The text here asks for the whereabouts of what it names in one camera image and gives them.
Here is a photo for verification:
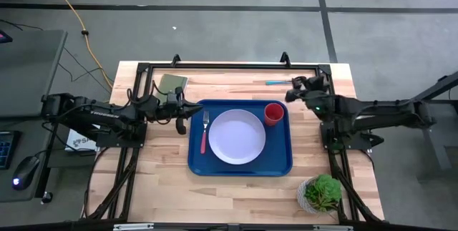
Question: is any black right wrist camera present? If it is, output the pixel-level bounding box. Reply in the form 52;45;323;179
306;75;329;92

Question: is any red plastic cup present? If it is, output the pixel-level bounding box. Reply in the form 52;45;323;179
263;102;286;127

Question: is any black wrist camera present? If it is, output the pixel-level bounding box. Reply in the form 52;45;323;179
165;87;184;106
306;75;329;92

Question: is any blue plastic tray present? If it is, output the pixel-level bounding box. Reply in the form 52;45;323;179
187;98;293;177

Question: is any green artificial plant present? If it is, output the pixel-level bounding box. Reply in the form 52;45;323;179
303;173;343;213

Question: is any blue-handled metal spoon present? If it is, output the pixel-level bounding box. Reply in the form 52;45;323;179
265;79;293;87

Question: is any red-handled metal fork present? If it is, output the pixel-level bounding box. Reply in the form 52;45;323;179
200;110;210;155

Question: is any black computer mouse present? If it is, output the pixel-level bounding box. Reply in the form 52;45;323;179
11;155;41;192

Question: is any silver aluminium bracket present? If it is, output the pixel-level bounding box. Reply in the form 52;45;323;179
112;222;155;231
312;225;354;231

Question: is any white woven plant pot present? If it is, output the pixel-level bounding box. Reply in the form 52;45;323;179
296;177;339;215

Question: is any black keyboard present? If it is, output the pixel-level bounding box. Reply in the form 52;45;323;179
0;130;21;170

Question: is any yellow cable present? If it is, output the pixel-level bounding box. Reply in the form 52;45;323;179
40;0;115;89

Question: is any black aluminium table frame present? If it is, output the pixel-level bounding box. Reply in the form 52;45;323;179
80;61;386;231

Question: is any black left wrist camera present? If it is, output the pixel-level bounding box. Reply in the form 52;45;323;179
165;87;184;106

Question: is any thin black cable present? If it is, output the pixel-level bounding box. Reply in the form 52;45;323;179
0;19;112;94

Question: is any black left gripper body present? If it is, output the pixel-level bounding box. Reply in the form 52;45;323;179
157;99;185;122

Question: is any white printed paper sheet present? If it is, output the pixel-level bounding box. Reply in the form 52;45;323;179
64;129;98;152

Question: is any dark grey metal stand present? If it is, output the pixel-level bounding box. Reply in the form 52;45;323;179
411;70;458;172

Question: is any grey desk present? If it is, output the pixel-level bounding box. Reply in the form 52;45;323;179
0;29;69;203

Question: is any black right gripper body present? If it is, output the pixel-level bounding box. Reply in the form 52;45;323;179
302;87;332;102

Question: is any white round plate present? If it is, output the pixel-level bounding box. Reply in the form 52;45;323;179
208;109;267;165

